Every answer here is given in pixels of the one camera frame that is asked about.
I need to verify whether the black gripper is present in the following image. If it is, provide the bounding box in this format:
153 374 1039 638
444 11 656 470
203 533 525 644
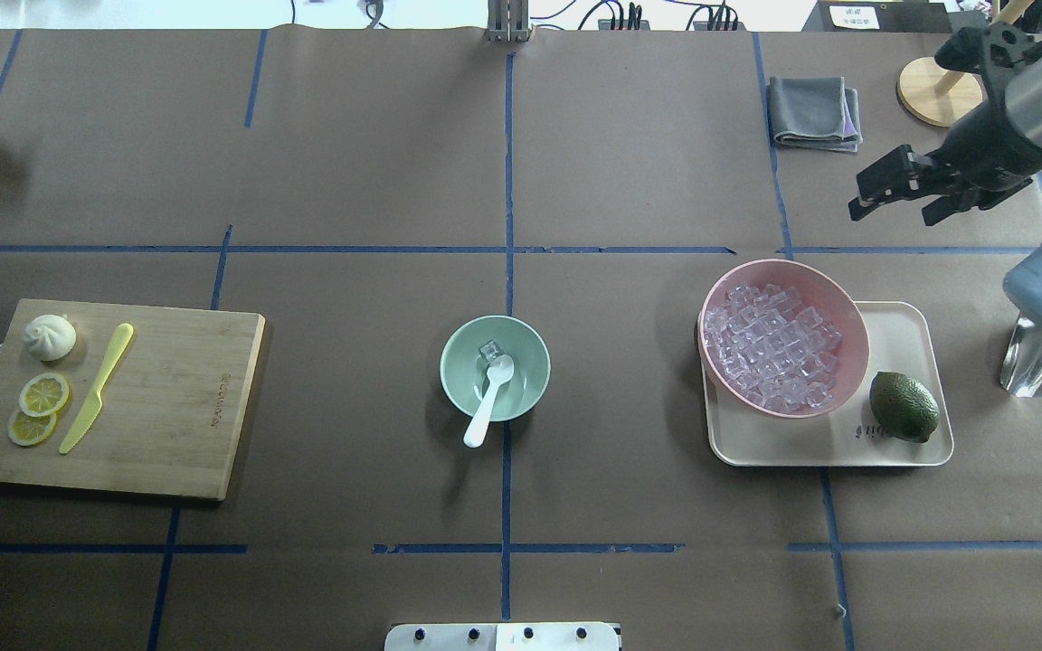
848 108 1037 227

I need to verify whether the bamboo cutting board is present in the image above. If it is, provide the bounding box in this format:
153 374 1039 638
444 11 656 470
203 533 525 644
0 299 265 500

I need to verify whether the clear ice cube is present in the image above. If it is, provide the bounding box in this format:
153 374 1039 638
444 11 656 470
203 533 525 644
478 339 505 365

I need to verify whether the green ceramic bowl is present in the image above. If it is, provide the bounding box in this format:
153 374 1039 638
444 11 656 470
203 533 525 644
440 315 553 423

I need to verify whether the green lime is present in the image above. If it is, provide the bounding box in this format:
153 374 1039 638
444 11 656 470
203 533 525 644
868 371 942 444

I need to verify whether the pink bowl with ice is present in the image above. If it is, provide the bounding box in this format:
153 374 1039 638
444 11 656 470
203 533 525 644
697 259 871 418

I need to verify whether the lemon slice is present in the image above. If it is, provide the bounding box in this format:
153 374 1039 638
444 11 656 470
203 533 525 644
5 410 58 448
17 372 71 418

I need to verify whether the folded grey cloth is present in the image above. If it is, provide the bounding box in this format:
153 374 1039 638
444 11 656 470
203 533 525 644
766 77 863 154

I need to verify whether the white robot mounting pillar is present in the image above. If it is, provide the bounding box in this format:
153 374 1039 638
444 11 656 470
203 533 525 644
384 621 623 650

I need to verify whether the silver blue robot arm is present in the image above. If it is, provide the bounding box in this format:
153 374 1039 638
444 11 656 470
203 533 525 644
848 1 1042 397

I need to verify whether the wooden mug tree stand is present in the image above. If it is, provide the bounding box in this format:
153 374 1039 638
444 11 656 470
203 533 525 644
896 25 1020 127

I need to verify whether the beige plastic tray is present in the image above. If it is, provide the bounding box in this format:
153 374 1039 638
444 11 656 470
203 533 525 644
704 300 954 468

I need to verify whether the aluminium frame post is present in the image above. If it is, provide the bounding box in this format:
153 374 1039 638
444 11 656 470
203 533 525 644
485 0 532 42

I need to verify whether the yellow plastic knife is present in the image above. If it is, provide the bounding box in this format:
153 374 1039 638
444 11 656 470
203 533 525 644
58 322 134 455

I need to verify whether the white plastic spoon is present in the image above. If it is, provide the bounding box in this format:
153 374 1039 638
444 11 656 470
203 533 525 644
463 354 516 448

